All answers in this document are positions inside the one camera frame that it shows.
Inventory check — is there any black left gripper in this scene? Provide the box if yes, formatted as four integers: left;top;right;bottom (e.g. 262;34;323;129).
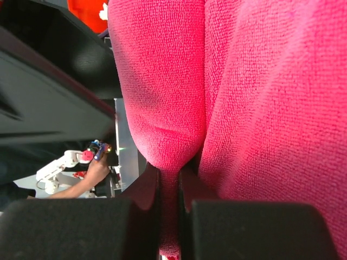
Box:
1;1;121;146

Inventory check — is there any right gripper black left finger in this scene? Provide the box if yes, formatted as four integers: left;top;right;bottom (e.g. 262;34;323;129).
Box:
1;165;160;259

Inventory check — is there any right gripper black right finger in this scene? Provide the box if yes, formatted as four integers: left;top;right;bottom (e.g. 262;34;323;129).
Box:
179;168;339;259

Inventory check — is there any operator forearm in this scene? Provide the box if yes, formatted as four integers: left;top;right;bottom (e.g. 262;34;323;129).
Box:
48;154;110;199

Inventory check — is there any red microfiber towel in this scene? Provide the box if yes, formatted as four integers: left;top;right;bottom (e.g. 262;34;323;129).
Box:
108;1;346;259

